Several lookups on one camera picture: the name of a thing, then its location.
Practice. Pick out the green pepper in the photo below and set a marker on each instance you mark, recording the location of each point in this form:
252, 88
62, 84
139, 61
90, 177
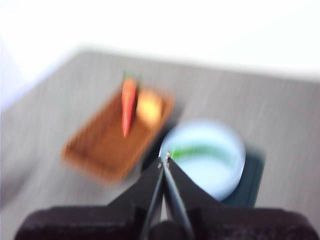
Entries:
195, 151

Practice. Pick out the black rectangular tray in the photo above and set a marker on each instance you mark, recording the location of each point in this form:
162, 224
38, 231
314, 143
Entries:
252, 180

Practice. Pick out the brown wicker basket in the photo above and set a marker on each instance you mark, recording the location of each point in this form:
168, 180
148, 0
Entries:
107, 152

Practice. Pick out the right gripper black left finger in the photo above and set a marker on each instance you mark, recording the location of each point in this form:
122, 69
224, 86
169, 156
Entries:
142, 190

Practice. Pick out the blue round plate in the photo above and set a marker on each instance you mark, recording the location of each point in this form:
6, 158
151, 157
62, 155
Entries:
212, 172

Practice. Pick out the orange toy carrot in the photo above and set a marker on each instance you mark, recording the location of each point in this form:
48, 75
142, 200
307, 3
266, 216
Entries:
128, 105

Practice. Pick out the yellow-brown potato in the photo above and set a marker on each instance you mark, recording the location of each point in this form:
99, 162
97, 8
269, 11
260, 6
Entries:
149, 107

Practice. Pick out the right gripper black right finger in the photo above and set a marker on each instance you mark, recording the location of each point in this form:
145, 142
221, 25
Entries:
185, 190

